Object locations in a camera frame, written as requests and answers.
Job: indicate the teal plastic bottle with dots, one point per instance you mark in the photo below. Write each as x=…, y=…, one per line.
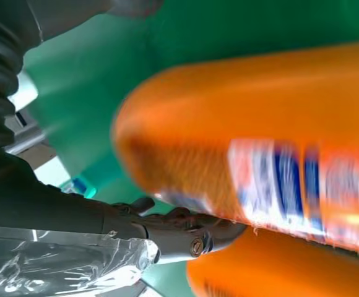
x=82, y=188

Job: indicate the green table mat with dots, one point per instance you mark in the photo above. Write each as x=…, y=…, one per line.
x=83, y=82

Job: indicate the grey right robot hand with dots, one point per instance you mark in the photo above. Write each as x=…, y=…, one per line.
x=58, y=213

